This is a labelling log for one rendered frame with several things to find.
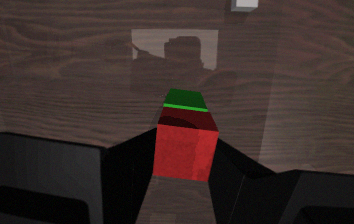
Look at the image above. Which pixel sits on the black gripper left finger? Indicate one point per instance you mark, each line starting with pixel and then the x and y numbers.
pixel 112 181

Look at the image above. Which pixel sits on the red block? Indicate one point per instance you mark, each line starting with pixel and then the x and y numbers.
pixel 185 144

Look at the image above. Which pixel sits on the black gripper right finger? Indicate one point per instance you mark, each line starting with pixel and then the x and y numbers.
pixel 246 192

